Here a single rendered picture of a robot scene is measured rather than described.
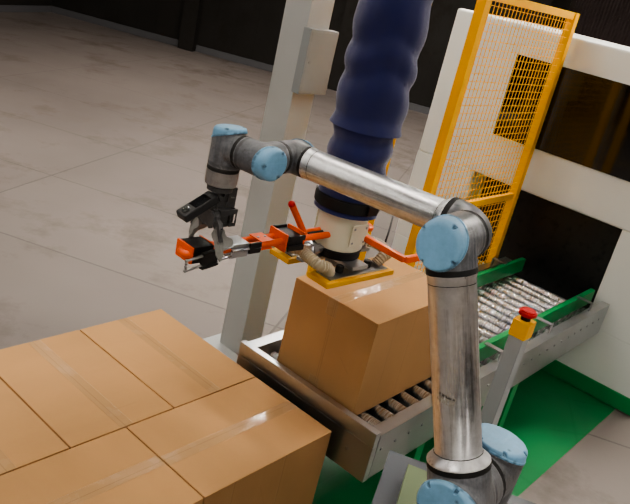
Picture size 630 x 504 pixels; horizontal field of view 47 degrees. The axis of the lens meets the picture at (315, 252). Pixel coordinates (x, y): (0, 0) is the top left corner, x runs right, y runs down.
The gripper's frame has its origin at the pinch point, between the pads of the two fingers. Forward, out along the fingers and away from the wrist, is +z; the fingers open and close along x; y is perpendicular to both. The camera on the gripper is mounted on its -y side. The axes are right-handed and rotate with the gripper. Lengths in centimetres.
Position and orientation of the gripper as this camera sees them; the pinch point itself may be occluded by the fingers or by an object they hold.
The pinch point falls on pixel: (202, 251)
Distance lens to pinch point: 209.9
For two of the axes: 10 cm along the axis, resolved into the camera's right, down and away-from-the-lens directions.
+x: -6.8, -4.1, 6.1
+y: 7.0, -1.1, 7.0
